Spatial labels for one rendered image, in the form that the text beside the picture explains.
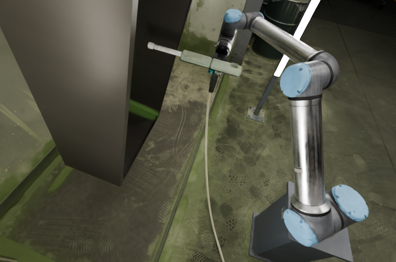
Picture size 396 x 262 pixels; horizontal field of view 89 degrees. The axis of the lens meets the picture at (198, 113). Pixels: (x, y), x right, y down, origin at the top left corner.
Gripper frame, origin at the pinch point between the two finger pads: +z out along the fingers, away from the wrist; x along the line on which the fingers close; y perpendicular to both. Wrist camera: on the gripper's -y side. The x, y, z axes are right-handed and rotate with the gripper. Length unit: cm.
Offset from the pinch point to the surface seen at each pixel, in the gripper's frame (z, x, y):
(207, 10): -169, 34, 55
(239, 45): -164, -16, 86
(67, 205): 67, 78, 104
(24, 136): 36, 123, 78
